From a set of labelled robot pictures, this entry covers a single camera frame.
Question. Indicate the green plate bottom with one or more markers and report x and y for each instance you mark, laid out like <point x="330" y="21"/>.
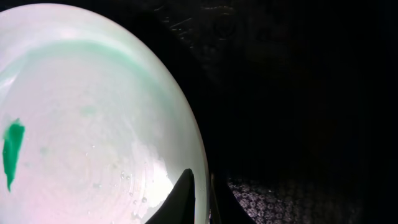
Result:
<point x="107" y="129"/>

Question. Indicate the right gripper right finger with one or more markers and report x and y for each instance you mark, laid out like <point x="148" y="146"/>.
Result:
<point x="225" y="209"/>

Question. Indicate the black round tray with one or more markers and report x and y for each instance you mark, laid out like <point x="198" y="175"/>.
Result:
<point x="295" y="101"/>

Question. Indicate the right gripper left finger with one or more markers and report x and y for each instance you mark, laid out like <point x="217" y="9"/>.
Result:
<point x="179" y="206"/>

